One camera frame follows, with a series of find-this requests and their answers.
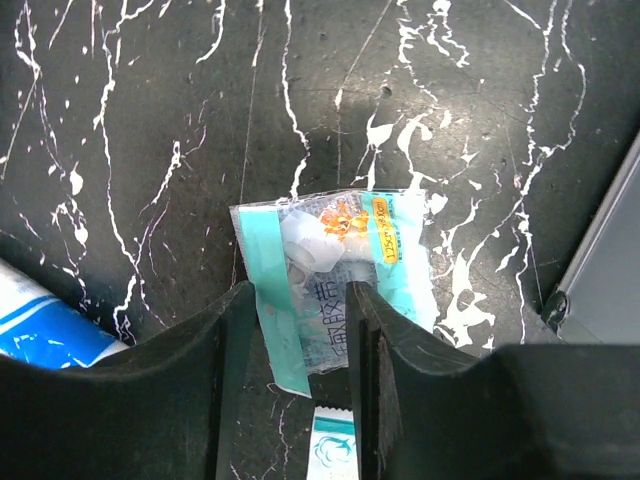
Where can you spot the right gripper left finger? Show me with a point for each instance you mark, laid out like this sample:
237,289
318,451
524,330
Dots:
163,409

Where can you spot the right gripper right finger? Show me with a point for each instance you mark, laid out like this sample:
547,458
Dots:
425,410

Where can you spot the teal tape packet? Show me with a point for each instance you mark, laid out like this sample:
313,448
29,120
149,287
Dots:
301,253

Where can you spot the teal white swab packet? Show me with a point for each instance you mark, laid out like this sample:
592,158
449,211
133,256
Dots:
332,449

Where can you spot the blue white bandage roll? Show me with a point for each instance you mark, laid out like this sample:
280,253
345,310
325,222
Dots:
39,328

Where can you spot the grey metal case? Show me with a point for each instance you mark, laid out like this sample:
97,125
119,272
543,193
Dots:
597,299

